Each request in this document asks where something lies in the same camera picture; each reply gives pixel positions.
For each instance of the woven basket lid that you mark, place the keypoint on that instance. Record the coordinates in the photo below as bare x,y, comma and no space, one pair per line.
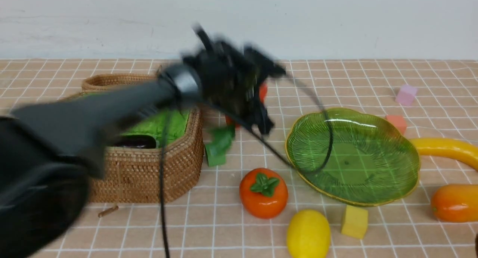
107,81

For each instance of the green foam cube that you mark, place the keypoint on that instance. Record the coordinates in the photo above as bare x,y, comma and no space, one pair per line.
216,159

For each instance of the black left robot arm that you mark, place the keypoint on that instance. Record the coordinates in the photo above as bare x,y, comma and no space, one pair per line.
49,151

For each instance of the wooden basket toggle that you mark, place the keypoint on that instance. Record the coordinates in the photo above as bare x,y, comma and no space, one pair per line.
108,211

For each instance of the woven rattan basket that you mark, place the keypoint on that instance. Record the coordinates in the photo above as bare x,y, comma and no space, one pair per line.
132,175

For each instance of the purple eggplant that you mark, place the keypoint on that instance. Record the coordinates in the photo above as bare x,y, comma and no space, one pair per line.
135,141

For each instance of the orange mango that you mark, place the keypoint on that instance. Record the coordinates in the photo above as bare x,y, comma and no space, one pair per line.
456,203

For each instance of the orange persimmon with leaf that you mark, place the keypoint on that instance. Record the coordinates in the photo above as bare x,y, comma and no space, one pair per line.
263,193

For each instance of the beige checked tablecloth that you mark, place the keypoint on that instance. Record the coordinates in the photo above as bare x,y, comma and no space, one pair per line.
209,222

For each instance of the green glass plate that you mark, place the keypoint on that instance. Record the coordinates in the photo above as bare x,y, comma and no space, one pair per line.
355,158

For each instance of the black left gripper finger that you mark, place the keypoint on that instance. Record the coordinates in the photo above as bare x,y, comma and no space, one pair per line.
260,118

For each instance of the yellow lemon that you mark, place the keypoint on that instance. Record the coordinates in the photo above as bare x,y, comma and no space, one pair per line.
308,235

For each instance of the yellow banana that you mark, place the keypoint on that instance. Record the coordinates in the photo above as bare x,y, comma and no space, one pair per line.
448,148

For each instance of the pink foam cube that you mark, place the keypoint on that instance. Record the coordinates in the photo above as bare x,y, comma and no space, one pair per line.
406,95

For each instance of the yellow foam cube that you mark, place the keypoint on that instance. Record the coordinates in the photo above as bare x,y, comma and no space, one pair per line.
354,222

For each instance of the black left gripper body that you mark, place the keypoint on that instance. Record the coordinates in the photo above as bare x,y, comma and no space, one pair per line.
229,79

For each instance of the orange carrot with leaves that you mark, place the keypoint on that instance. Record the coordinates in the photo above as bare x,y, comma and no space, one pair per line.
222,138

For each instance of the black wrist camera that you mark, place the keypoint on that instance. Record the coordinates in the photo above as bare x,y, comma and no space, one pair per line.
268,66

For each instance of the orange foam cube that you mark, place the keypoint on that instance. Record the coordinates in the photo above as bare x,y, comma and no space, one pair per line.
398,121

